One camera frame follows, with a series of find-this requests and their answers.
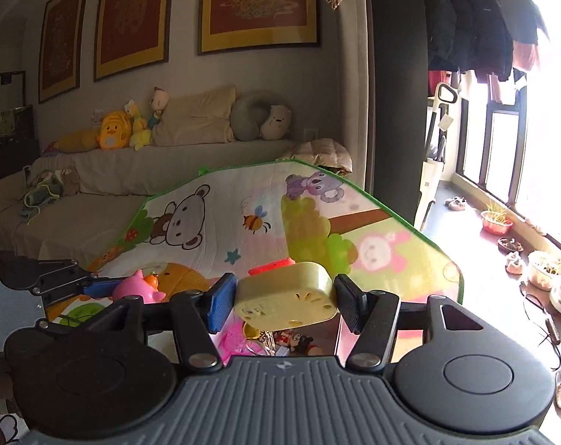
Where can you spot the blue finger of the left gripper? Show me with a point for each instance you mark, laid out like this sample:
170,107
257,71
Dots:
101,288

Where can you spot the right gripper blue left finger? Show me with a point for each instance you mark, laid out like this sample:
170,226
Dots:
196,316

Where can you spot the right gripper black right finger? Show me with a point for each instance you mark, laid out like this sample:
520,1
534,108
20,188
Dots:
372,316

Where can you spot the pink pig toy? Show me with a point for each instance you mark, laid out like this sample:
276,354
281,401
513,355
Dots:
146,287

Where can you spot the yellow orange toy block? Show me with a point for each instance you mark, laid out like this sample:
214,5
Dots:
287,297

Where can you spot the pink toy net scoop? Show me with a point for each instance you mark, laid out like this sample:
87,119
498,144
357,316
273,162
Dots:
242,339

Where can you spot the pink cardboard box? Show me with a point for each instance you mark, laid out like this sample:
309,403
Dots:
345,341

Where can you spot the beige sofa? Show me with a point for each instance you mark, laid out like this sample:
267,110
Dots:
112,188

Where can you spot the red black doll figure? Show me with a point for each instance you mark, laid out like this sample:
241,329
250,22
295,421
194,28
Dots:
297,343

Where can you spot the colourful cartoon play mat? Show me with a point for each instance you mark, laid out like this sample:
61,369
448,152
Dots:
244,220

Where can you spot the pink flower pot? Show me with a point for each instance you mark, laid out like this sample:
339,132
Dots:
496,223

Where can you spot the small yellow plush toy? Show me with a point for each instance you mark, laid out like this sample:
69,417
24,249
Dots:
141,135

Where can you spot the yellow duck plush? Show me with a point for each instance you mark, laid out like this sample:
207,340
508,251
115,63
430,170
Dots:
114,133

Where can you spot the small doll plush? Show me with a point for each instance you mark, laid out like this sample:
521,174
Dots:
158,104

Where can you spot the beige pillow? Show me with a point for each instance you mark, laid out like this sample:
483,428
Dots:
197,119

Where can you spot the grey neck pillow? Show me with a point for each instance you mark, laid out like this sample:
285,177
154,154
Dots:
260,115

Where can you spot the left framed red picture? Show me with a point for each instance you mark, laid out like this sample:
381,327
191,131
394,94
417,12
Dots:
59,49

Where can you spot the framed red picture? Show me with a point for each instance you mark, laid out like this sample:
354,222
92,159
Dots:
130,34
59,49
234,25

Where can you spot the middle framed red picture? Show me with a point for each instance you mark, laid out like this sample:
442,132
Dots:
130,34

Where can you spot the black hanging coat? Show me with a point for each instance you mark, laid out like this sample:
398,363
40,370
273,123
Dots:
467,35

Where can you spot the right framed red picture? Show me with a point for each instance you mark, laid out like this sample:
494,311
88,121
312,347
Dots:
234,25

